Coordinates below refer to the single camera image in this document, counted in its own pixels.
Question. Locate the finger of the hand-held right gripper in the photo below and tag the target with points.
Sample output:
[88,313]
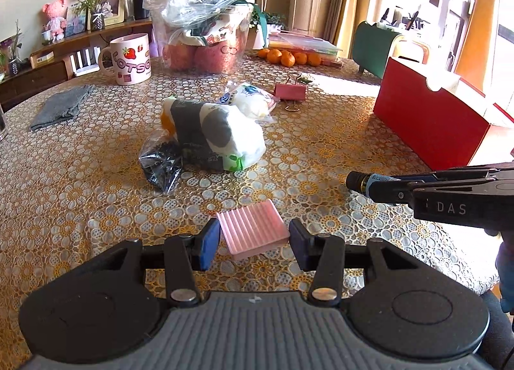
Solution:
[401,178]
[391,193]

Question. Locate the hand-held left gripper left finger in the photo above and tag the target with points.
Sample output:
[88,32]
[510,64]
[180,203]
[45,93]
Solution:
[209,241]

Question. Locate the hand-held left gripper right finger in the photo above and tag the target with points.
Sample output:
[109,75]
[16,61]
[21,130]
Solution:
[301,243]

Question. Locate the black tube with gold band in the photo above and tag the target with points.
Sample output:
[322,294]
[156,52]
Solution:
[358,183]

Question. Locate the pink ribbed soap dish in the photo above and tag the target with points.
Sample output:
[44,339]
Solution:
[253,229]

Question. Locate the red cardboard box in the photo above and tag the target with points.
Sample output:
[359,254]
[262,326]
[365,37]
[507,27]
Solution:
[433,113]

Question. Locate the person's right forearm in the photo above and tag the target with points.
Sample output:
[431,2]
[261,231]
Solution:
[506,273]

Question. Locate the floral lace covered desktop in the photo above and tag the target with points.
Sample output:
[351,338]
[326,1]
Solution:
[100,177]

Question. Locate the bag of black beads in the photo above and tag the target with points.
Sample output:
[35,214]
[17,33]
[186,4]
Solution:
[162,163]

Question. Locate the white grey orange soft pack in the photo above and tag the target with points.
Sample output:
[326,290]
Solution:
[217,133]

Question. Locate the orange and white small chair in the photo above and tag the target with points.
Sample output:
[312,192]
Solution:
[413,50]

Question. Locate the green storage stool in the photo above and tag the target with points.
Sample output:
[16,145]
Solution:
[375,48]

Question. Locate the pink binder clip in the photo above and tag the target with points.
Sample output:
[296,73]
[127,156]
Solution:
[290,92]

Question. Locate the white packet with blue print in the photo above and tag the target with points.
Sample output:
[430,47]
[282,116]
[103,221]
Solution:
[251,100]

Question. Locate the orange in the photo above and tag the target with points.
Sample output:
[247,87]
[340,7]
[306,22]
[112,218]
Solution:
[314,59]
[263,52]
[300,58]
[287,59]
[275,55]

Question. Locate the clear plastic tub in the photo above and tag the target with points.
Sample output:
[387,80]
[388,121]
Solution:
[209,56]

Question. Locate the yellow curtain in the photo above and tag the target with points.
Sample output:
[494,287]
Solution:
[349,0]

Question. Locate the yellow giraffe figure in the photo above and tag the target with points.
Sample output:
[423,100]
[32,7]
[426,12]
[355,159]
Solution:
[486,12]

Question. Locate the white strawberry print mug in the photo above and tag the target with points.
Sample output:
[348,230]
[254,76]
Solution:
[128,58]

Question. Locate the grey folded cloth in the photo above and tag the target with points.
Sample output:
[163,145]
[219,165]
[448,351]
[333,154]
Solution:
[60,107]

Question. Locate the purple plastic toy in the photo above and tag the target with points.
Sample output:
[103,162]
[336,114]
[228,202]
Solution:
[154,43]

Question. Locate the white router with antennas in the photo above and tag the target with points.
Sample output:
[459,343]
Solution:
[84,61]

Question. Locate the wooden television cabinet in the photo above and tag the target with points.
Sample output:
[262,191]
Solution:
[36,80]

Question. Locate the clear plastic bag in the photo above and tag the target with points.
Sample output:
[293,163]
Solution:
[200,4]

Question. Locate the clear glass bottle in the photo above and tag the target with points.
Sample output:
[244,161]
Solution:
[2,123]

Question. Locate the black cylinder speaker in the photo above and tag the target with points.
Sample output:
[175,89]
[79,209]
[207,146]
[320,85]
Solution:
[140,6]

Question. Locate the small yellow box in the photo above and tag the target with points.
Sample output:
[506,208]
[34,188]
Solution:
[42,59]

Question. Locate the small potted green plant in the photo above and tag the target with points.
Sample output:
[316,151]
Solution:
[96,18]

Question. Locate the small picture card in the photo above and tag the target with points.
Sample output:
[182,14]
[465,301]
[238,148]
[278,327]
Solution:
[74,22]

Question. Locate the small grey cup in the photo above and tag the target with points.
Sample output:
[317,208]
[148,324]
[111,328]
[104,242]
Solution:
[46,36]

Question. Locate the pink plush bear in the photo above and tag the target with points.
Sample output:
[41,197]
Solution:
[54,18]

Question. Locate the leafy plant in vase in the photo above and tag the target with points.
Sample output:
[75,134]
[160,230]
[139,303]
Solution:
[10,54]

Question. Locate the cream photo frame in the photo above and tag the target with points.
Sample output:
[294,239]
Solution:
[112,10]

